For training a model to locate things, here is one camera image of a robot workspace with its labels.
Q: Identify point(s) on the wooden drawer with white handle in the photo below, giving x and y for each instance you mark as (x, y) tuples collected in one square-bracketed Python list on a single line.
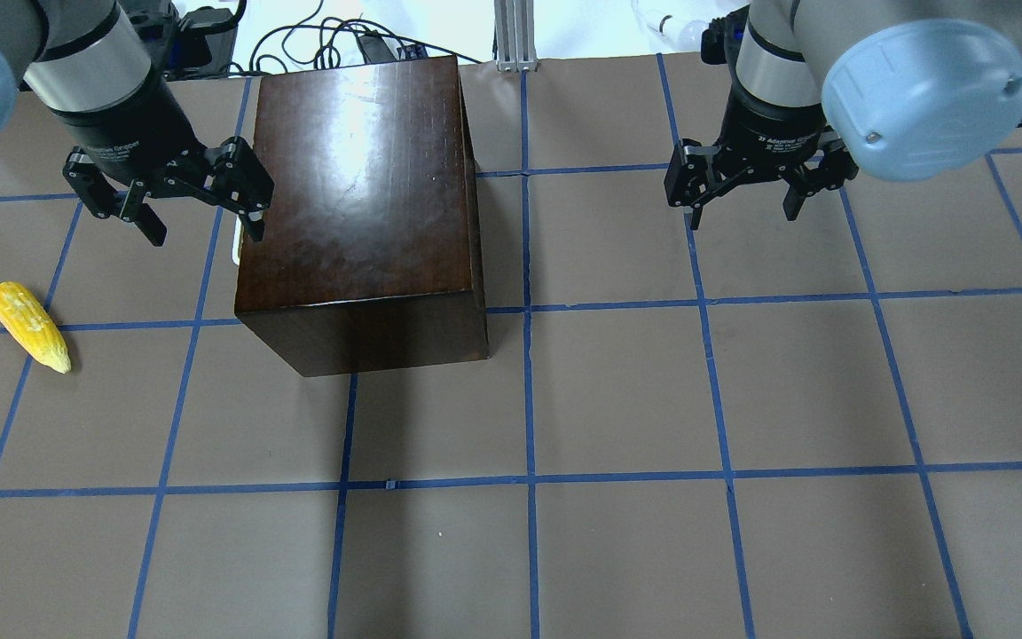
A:
[(237, 241)]

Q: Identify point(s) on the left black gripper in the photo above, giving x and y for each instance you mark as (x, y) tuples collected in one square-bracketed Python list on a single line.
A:
[(125, 124)]

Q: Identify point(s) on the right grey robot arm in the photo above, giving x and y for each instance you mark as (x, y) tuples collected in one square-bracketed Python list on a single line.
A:
[(821, 91)]

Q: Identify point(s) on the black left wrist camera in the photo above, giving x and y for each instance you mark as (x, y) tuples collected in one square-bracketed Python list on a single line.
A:
[(186, 46)]

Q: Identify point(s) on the yellow corn cob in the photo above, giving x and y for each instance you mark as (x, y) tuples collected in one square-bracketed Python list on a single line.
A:
[(30, 325)]

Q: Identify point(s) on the black power adapter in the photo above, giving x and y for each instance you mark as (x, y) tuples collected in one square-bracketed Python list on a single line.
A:
[(375, 49)]

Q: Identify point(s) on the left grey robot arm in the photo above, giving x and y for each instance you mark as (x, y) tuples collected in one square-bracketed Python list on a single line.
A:
[(86, 62)]

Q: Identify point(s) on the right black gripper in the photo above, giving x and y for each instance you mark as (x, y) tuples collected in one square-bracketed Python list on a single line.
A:
[(761, 122)]

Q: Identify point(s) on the aluminium frame post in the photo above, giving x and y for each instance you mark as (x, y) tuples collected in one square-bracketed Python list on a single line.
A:
[(514, 36)]

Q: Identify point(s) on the dark brown wooden cabinet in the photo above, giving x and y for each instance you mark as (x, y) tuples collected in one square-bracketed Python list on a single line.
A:
[(371, 258)]

